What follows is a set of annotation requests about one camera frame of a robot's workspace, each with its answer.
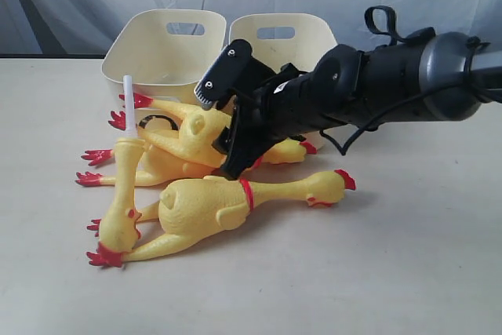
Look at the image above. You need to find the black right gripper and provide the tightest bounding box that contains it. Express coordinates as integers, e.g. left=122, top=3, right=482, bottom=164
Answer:
left=213, top=58, right=310, bottom=180

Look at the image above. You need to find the headless yellow rubber chicken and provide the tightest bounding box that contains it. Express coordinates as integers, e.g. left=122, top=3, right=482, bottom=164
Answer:
left=81, top=92, right=236, bottom=169

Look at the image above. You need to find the yellow rubber chicken red collar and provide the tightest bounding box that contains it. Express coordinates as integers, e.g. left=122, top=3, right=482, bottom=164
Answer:
left=75, top=139, right=318, bottom=187

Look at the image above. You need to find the large yellow rubber chicken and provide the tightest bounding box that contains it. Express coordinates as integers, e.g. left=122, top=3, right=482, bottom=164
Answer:
left=86, top=169, right=357, bottom=269

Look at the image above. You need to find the broken chicken head with squeaker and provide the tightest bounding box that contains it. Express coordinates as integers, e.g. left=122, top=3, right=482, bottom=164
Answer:
left=86, top=75, right=144, bottom=268

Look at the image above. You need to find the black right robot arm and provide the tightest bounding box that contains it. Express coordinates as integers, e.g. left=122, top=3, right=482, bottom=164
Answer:
left=214, top=29, right=501, bottom=180

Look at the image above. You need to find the cream bin black O mark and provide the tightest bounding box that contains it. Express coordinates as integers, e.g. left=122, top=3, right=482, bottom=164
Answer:
left=101, top=9, right=227, bottom=104

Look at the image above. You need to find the cream bin black X mark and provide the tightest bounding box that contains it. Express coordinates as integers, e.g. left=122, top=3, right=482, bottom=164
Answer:
left=228, top=13, right=340, bottom=154

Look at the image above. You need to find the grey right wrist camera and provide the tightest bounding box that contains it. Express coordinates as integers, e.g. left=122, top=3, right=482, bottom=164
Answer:
left=194, top=38, right=253, bottom=110

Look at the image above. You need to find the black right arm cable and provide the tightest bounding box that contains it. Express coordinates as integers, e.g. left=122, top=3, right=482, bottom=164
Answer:
left=319, top=5, right=502, bottom=156

